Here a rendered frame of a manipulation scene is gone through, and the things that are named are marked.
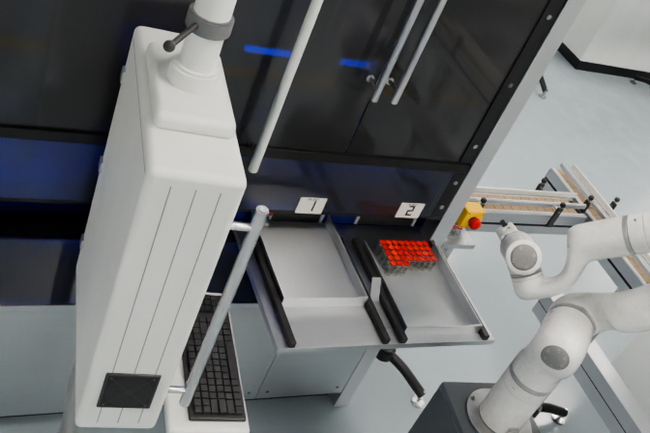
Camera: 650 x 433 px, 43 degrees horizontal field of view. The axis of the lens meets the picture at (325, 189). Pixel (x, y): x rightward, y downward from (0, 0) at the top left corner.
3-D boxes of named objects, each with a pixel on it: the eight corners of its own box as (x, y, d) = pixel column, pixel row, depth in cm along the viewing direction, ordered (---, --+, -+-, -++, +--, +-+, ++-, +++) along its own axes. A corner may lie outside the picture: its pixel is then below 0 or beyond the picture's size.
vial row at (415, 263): (380, 265, 251) (386, 254, 248) (429, 266, 259) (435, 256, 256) (383, 271, 249) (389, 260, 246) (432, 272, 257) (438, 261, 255)
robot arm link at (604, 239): (650, 278, 187) (524, 295, 204) (633, 210, 186) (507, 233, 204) (641, 290, 180) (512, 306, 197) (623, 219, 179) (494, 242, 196)
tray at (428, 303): (360, 248, 254) (365, 241, 252) (430, 250, 266) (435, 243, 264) (401, 335, 230) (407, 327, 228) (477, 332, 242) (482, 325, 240)
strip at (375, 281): (364, 291, 239) (371, 276, 236) (373, 291, 241) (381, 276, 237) (381, 329, 230) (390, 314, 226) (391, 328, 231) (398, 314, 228)
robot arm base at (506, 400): (541, 450, 218) (577, 408, 208) (481, 451, 210) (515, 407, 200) (513, 390, 232) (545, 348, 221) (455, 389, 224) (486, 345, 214)
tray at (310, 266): (248, 220, 245) (251, 212, 243) (325, 223, 258) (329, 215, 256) (280, 306, 222) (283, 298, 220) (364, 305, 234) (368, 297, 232)
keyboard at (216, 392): (174, 295, 223) (176, 288, 221) (224, 299, 228) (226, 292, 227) (189, 421, 193) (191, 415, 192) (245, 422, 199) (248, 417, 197)
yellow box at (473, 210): (449, 213, 272) (458, 196, 268) (466, 214, 275) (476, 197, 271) (458, 229, 267) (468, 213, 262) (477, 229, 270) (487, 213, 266)
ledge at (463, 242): (424, 219, 282) (427, 215, 281) (455, 220, 288) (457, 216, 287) (441, 248, 272) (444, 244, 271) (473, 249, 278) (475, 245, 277)
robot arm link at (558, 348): (557, 377, 214) (606, 315, 201) (539, 420, 199) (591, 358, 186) (517, 350, 217) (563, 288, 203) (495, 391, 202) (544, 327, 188)
